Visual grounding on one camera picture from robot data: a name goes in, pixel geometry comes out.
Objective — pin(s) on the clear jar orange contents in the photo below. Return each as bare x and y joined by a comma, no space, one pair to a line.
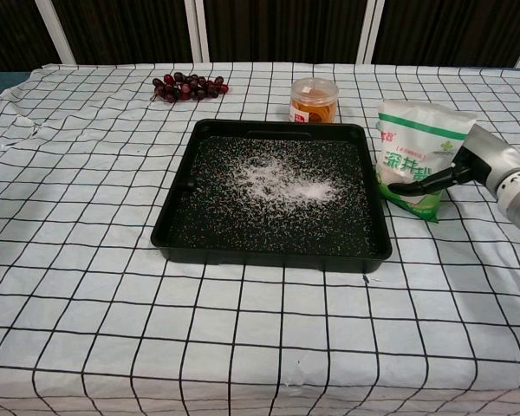
314,102

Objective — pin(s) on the white black checkered tablecloth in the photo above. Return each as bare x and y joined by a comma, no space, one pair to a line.
112,260

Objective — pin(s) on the black square tray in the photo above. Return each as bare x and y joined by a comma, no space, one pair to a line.
225,234

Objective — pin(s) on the dark red grape bunch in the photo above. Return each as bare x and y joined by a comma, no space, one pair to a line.
182,89

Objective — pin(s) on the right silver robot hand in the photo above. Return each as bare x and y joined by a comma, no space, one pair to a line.
489,156

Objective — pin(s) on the white green packet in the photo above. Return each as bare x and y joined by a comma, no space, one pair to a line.
411,143

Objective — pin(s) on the white salt pile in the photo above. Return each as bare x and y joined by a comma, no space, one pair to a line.
286,182

